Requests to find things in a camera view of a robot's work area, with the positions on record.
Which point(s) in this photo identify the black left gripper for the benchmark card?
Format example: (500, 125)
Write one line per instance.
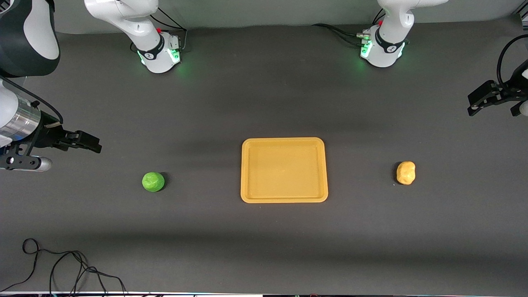
(512, 91)

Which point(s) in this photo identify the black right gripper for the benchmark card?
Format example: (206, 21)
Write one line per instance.
(46, 137)

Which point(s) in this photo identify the green apple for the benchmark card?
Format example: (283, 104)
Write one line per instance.
(153, 182)

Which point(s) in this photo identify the yellow potato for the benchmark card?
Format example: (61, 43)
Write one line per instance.
(406, 173)

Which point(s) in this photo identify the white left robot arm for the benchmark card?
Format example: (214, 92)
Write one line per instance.
(392, 24)

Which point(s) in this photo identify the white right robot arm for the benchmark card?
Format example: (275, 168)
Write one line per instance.
(136, 24)

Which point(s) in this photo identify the yellow plastic tray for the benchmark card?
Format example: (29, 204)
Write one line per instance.
(284, 170)

